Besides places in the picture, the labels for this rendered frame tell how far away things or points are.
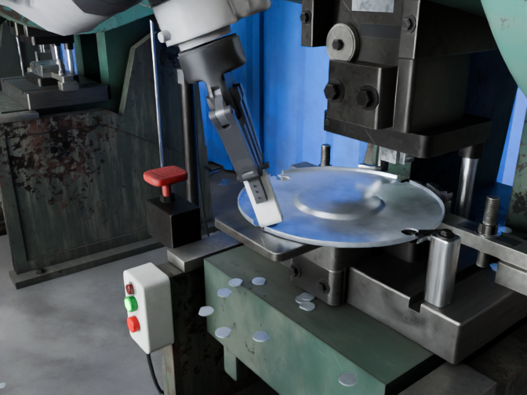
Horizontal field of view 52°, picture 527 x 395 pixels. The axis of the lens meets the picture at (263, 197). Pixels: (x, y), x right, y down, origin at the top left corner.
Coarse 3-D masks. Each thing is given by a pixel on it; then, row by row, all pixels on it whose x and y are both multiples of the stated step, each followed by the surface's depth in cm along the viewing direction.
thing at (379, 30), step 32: (352, 0) 73; (384, 0) 69; (352, 32) 73; (384, 32) 70; (352, 64) 72; (384, 64) 71; (416, 64) 68; (448, 64) 72; (352, 96) 73; (384, 96) 70; (416, 96) 70; (448, 96) 74; (384, 128) 71; (416, 128) 72
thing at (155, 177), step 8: (160, 168) 99; (168, 168) 99; (176, 168) 99; (144, 176) 96; (152, 176) 94; (160, 176) 94; (168, 176) 94; (176, 176) 95; (184, 176) 96; (152, 184) 94; (160, 184) 94; (168, 184) 94; (168, 192) 98
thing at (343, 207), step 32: (288, 192) 81; (320, 192) 80; (352, 192) 80; (384, 192) 81; (416, 192) 81; (256, 224) 70; (288, 224) 70; (320, 224) 70; (352, 224) 70; (384, 224) 70; (416, 224) 70
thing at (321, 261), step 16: (224, 224) 71; (240, 224) 71; (272, 224) 71; (240, 240) 68; (256, 240) 66; (272, 240) 66; (288, 240) 66; (272, 256) 64; (288, 256) 64; (304, 256) 79; (320, 256) 76; (336, 256) 74; (352, 256) 75; (368, 256) 78; (304, 272) 79; (320, 272) 76; (336, 272) 74; (304, 288) 80; (320, 288) 76; (336, 288) 75; (336, 304) 76
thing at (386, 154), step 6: (384, 150) 82; (390, 150) 81; (384, 156) 82; (390, 156) 81; (396, 156) 81; (402, 156) 81; (408, 156) 81; (396, 162) 81; (402, 162) 81; (408, 162) 81
